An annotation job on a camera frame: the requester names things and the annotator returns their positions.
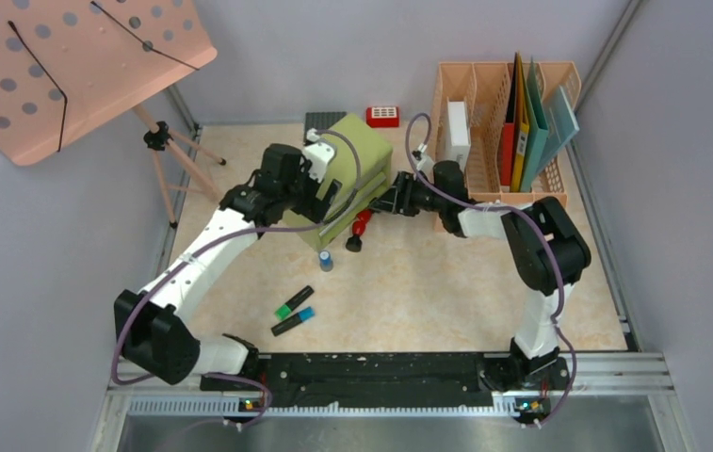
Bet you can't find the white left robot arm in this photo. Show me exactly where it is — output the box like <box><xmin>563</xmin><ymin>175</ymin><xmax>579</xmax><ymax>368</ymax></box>
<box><xmin>112</xmin><ymin>141</ymin><xmax>341</xmax><ymax>390</ymax></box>

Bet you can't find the light blue hardcover book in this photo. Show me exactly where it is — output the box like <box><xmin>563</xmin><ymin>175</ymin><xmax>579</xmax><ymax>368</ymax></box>
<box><xmin>537</xmin><ymin>87</ymin><xmax>580</xmax><ymax>173</ymax></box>

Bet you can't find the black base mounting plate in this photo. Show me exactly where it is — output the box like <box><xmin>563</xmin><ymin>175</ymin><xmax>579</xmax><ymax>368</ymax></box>
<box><xmin>200</xmin><ymin>350</ymin><xmax>573</xmax><ymax>410</ymax></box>

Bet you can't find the black blue highlighter marker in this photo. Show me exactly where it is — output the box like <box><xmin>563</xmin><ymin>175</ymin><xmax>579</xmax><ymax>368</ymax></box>
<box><xmin>271</xmin><ymin>307</ymin><xmax>316</xmax><ymax>337</ymax></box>

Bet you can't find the green metal drawer cabinet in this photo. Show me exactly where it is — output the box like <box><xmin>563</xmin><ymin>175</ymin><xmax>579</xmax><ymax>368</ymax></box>
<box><xmin>300</xmin><ymin>114</ymin><xmax>393</xmax><ymax>251</ymax></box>

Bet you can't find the pink music stand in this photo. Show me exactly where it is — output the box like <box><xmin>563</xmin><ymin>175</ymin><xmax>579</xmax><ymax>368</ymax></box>
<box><xmin>0</xmin><ymin>1</ymin><xmax>218</xmax><ymax>208</ymax></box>

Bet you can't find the white paper booklet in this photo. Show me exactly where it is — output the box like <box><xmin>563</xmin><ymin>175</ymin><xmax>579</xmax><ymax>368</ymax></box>
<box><xmin>444</xmin><ymin>100</ymin><xmax>471</xmax><ymax>171</ymax></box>

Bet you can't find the small blue glue bottle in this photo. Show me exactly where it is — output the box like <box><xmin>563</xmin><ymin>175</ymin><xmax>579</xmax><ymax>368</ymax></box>
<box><xmin>318</xmin><ymin>250</ymin><xmax>333</xmax><ymax>272</ymax></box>

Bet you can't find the beige plastic file organizer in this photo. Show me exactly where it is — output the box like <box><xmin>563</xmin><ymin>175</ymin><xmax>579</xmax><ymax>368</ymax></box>
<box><xmin>429</xmin><ymin>61</ymin><xmax>569</xmax><ymax>207</ymax></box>

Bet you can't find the red and black dumbbell toy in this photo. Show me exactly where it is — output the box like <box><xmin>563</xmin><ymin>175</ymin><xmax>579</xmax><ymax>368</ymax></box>
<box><xmin>345</xmin><ymin>209</ymin><xmax>373</xmax><ymax>252</ymax></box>

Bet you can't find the red folder in organizer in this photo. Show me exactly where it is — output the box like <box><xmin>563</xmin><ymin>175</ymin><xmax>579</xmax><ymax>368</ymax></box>
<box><xmin>497</xmin><ymin>55</ymin><xmax>518</xmax><ymax>186</ymax></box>

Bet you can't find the yellow plastic clip folder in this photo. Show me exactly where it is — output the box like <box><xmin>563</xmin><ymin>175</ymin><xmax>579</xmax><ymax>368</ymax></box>
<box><xmin>510</xmin><ymin>52</ymin><xmax>529</xmax><ymax>192</ymax></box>

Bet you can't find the gray lego baseplate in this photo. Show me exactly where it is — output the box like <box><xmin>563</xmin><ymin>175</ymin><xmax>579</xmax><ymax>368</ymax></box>
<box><xmin>303</xmin><ymin>111</ymin><xmax>348</xmax><ymax>136</ymax></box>

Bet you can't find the black green highlighter marker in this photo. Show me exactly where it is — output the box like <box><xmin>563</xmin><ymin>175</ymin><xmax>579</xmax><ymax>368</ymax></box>
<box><xmin>274</xmin><ymin>285</ymin><xmax>315</xmax><ymax>321</ymax></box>

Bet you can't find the teal plastic folder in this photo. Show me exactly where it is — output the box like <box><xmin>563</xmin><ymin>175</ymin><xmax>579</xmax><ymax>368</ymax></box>
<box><xmin>520</xmin><ymin>59</ymin><xmax>549</xmax><ymax>192</ymax></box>

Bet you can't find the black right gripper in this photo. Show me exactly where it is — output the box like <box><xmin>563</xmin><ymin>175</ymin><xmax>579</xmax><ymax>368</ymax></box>
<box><xmin>371</xmin><ymin>171</ymin><xmax>447</xmax><ymax>218</ymax></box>

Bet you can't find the red small box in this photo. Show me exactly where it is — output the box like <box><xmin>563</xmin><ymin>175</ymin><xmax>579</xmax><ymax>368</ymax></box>
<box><xmin>365</xmin><ymin>105</ymin><xmax>400</xmax><ymax>128</ymax></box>

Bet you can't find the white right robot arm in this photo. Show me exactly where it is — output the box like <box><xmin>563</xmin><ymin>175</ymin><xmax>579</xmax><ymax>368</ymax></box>
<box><xmin>369</xmin><ymin>160</ymin><xmax>591</xmax><ymax>391</ymax></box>

